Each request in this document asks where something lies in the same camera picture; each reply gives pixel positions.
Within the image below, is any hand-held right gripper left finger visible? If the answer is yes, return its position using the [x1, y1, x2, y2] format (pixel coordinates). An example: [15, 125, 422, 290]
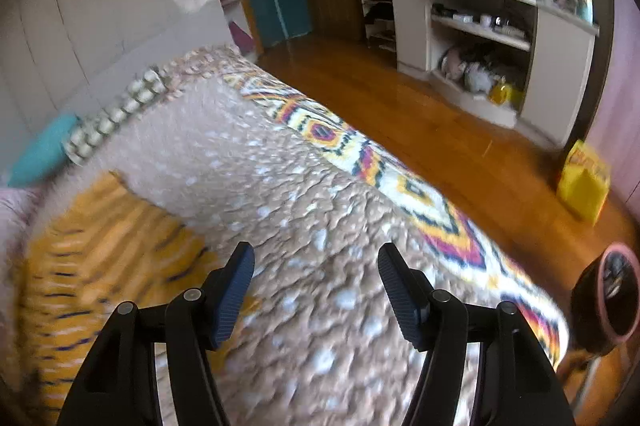
[56, 241, 256, 426]

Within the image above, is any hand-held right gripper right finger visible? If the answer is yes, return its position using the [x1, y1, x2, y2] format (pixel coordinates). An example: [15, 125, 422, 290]
[377, 243, 576, 426]

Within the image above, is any yellow striped knit garment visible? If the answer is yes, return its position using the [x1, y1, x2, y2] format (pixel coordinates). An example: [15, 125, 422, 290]
[15, 171, 261, 422]

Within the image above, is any colourful diamond-pattern blanket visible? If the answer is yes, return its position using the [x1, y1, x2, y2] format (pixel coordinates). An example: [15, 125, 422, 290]
[222, 71, 571, 372]

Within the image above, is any beige heart-print quilt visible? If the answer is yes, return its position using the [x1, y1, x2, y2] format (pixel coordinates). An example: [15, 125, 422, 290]
[30, 46, 501, 426]

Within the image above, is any pink-rimmed round fan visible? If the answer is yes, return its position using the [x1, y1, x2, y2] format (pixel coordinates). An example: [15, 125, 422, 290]
[560, 243, 640, 412]

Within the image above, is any yellow shopping bag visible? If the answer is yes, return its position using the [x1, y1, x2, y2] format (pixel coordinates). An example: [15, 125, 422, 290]
[556, 139, 612, 222]

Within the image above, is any olive polka-dot pillow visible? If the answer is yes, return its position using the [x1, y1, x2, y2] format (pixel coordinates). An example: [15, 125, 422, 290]
[62, 65, 171, 166]

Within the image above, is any teal pillow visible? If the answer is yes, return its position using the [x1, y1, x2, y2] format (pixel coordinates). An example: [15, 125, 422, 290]
[7, 113, 81, 188]

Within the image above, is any pink cloth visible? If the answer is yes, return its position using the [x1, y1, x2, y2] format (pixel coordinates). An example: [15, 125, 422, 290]
[227, 20, 253, 54]

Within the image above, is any white television cabinet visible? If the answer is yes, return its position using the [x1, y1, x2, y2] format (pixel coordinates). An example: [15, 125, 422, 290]
[384, 0, 600, 147]

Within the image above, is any shoe rack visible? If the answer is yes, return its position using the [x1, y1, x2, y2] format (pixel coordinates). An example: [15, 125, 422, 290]
[356, 0, 398, 53]

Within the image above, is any white glossy wardrobe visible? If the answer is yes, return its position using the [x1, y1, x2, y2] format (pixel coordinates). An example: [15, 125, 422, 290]
[0, 0, 231, 177]

